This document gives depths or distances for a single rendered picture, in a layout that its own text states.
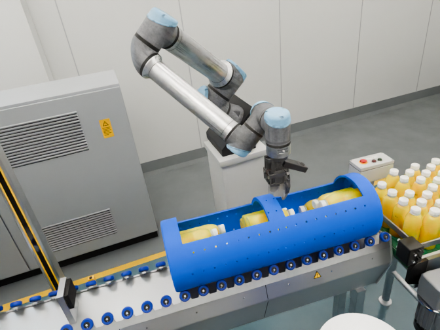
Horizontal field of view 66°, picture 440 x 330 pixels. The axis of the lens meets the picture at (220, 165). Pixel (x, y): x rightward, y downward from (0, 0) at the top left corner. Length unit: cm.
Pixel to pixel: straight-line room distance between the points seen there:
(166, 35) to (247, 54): 275
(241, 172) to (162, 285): 86
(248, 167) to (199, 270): 93
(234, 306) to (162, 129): 289
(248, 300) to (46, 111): 183
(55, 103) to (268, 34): 259
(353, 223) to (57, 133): 203
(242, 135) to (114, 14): 267
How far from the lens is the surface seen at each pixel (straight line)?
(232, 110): 197
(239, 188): 210
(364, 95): 533
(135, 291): 155
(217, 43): 400
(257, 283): 148
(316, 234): 139
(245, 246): 129
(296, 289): 156
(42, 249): 177
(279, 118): 117
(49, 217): 298
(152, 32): 145
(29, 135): 267
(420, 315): 186
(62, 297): 145
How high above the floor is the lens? 205
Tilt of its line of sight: 30 degrees down
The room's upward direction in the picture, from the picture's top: 7 degrees counter-clockwise
